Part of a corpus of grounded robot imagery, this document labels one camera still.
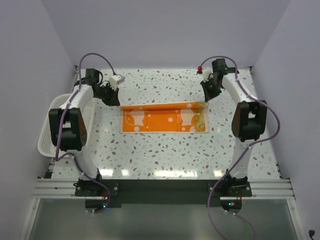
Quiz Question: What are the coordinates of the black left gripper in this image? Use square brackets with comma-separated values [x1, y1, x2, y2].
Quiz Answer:
[94, 82, 120, 107]

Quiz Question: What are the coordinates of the orange patterned towel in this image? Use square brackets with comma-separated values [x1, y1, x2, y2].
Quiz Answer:
[120, 101, 210, 133]

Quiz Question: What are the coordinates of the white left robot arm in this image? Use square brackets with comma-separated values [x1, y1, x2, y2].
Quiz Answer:
[48, 68, 125, 196]

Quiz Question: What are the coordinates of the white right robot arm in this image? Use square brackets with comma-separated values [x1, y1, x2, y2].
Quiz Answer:
[197, 58, 267, 197]

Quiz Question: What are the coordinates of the white perforated plastic basket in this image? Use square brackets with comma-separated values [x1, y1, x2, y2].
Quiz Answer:
[37, 93, 97, 158]

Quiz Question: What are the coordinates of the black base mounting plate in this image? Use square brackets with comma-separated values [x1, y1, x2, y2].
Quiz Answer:
[74, 179, 253, 210]

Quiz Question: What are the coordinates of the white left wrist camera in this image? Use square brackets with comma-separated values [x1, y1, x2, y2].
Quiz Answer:
[108, 74, 125, 90]

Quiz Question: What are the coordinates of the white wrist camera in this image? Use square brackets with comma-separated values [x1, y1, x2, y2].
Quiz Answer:
[108, 74, 125, 90]
[196, 65, 213, 82]

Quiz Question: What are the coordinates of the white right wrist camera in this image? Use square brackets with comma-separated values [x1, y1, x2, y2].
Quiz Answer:
[196, 65, 213, 82]

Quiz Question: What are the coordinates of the aluminium frame rail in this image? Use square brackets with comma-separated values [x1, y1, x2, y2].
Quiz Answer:
[33, 178, 296, 200]

